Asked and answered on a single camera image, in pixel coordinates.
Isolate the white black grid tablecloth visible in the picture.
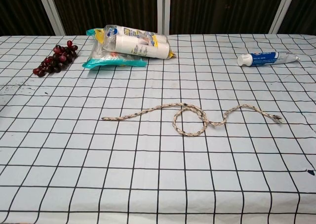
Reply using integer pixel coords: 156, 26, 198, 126
0, 33, 316, 224

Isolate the white metal frame post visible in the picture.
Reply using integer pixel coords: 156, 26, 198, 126
157, 0, 171, 36
37, 0, 66, 36
269, 0, 298, 35

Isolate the white blue toothpaste tube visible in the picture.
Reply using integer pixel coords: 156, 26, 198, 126
237, 51, 301, 67

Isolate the dark red grape bunch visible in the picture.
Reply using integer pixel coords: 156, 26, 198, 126
33, 40, 79, 77

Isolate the teal plastic snack bag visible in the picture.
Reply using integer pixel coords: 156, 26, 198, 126
81, 28, 148, 71

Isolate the beige braided rope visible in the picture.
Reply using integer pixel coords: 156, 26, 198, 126
101, 102, 283, 138

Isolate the clear pack of paper cups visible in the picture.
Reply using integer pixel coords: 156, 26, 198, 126
102, 24, 176, 60

